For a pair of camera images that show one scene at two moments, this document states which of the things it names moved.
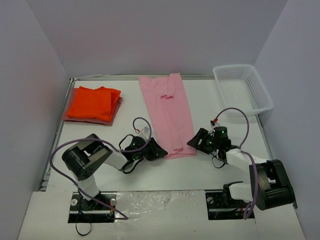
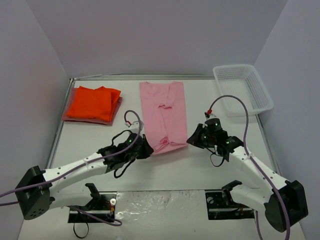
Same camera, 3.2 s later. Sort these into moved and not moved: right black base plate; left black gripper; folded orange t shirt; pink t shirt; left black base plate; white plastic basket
Moved: pink t shirt; left black gripper
Not moved: white plastic basket; left black base plate; right black base plate; folded orange t shirt
